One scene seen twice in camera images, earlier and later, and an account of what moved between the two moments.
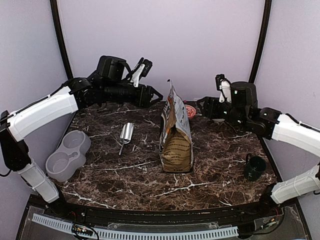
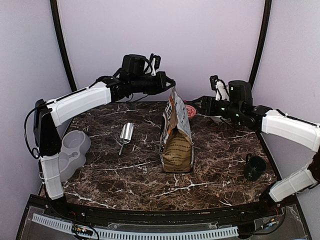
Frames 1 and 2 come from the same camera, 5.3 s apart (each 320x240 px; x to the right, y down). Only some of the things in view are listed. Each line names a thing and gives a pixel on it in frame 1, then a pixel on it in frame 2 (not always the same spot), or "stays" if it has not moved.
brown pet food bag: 175,141 stays
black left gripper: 146,93 -> 162,85
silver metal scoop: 126,134 stays
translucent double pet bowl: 62,165 stays
